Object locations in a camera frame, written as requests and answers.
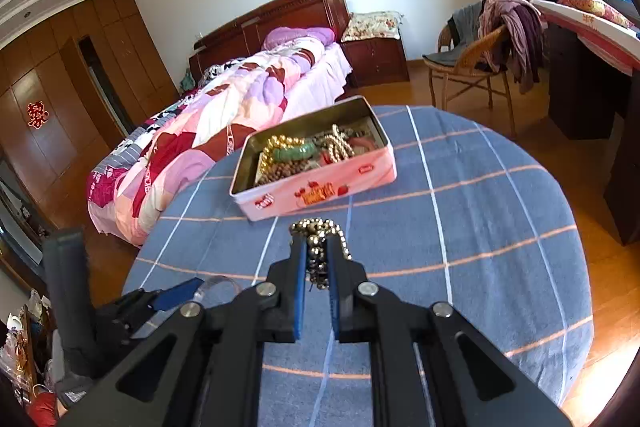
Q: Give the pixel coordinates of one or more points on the wicker chair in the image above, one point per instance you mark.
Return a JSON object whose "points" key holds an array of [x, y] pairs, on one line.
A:
{"points": [[470, 67]]}

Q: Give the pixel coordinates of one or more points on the brown wooden wardrobe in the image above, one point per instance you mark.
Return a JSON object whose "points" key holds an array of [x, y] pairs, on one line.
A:
{"points": [[55, 72]]}

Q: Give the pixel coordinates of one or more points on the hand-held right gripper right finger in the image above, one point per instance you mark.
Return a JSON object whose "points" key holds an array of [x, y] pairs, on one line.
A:
{"points": [[334, 287]]}

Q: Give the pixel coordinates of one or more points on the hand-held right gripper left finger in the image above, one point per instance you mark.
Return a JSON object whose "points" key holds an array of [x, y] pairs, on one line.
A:
{"points": [[300, 287]]}

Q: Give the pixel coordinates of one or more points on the pink padded mat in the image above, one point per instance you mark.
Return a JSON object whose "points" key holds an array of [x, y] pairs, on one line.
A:
{"points": [[590, 34]]}

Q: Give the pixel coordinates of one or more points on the grey garment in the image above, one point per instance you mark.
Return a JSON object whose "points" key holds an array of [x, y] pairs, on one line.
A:
{"points": [[460, 32]]}

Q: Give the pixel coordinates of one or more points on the wooden bed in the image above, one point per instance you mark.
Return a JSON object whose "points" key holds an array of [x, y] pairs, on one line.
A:
{"points": [[280, 14]]}

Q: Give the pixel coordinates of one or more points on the red paper decoration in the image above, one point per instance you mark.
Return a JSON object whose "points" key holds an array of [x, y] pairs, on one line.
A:
{"points": [[36, 115]]}

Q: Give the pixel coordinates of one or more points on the pink patchwork quilt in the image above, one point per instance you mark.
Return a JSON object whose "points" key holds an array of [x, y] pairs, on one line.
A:
{"points": [[225, 107]]}

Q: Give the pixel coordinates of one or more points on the floral cushion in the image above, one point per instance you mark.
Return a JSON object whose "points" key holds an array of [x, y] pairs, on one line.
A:
{"points": [[372, 26]]}

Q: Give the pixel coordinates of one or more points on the pink tin box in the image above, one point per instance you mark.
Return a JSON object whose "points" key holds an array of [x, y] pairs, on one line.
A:
{"points": [[310, 199]]}

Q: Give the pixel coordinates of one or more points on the floral yellow-red pillow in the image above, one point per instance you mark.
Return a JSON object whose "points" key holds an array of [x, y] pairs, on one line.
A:
{"points": [[595, 7]]}

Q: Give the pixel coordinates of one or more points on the silver bangle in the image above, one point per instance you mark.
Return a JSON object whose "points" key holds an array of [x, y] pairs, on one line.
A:
{"points": [[220, 280]]}

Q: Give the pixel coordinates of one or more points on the blue checked tablecloth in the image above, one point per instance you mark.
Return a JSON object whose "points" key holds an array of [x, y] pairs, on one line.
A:
{"points": [[450, 232]]}

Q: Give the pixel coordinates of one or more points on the dark wooden desk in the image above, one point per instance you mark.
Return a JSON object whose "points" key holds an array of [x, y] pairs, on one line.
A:
{"points": [[585, 97]]}

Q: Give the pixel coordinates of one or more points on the purple pillow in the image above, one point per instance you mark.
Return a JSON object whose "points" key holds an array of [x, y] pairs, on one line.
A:
{"points": [[295, 37]]}

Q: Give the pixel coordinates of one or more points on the red-brown wooden nightstand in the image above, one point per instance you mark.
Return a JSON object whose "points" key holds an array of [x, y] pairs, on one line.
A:
{"points": [[377, 62]]}

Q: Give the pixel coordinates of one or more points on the pink and purple clothes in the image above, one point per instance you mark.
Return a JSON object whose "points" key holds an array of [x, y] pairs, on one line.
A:
{"points": [[517, 27]]}

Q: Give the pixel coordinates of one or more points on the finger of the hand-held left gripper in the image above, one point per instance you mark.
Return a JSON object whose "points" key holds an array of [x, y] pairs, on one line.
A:
{"points": [[150, 326], [175, 296]]}

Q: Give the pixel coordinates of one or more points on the pink bangle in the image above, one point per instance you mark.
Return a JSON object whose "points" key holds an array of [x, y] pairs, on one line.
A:
{"points": [[368, 145]]}

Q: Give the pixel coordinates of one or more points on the teal bag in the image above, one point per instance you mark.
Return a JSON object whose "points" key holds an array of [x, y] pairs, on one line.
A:
{"points": [[187, 81]]}

